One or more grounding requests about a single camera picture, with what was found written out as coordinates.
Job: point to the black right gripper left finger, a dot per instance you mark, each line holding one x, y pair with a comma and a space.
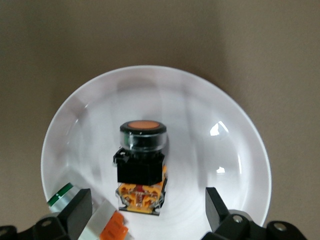
65, 220

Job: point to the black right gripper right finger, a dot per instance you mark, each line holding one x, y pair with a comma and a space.
232, 225

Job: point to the orange push-button switch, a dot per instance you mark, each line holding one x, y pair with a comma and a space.
140, 172

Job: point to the pale pink round plate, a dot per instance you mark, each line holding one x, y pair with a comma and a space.
200, 150

